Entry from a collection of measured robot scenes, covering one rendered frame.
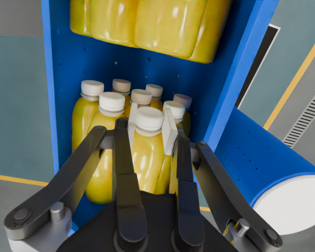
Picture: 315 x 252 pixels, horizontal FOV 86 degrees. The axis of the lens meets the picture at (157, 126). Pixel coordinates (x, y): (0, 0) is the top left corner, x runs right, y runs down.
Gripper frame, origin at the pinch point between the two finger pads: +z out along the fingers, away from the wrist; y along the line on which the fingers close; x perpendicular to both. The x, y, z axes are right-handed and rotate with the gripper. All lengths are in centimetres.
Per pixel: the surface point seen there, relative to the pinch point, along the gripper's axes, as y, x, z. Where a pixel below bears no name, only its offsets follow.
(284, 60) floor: 107, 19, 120
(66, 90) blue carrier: -14.4, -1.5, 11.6
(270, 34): 77, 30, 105
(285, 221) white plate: 54, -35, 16
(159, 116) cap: 1.1, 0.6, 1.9
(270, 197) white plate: 42, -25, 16
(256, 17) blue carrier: 7.3, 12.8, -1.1
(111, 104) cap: -5.7, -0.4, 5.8
